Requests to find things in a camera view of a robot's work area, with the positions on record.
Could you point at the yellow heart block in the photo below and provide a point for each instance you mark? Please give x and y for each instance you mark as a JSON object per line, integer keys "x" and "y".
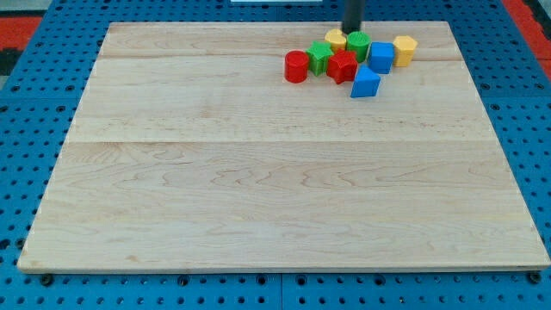
{"x": 337, "y": 39}

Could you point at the light wooden board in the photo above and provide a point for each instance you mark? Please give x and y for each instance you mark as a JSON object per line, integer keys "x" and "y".
{"x": 189, "y": 153}

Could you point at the red cylinder block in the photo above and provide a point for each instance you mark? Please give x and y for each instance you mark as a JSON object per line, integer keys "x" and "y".
{"x": 296, "y": 66}

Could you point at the green star block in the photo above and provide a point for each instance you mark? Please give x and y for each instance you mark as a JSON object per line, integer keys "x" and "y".
{"x": 318, "y": 54}

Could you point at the red star block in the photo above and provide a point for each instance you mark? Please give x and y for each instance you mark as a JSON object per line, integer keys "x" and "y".
{"x": 342, "y": 66}

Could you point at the blue triangle block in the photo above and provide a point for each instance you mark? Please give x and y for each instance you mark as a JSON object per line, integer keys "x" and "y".
{"x": 366, "y": 83}

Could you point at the green cylinder block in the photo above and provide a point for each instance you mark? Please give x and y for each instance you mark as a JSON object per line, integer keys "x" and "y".
{"x": 358, "y": 42}

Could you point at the blue cube block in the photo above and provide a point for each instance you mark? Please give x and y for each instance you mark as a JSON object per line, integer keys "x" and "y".
{"x": 381, "y": 55}

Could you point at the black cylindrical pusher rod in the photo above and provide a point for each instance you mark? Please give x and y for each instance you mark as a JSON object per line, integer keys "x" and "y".
{"x": 353, "y": 15}

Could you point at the yellow hexagon block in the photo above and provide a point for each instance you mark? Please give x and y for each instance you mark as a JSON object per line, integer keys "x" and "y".
{"x": 404, "y": 49}

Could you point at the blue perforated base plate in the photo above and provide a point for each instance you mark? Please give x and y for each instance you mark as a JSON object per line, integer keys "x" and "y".
{"x": 40, "y": 96}

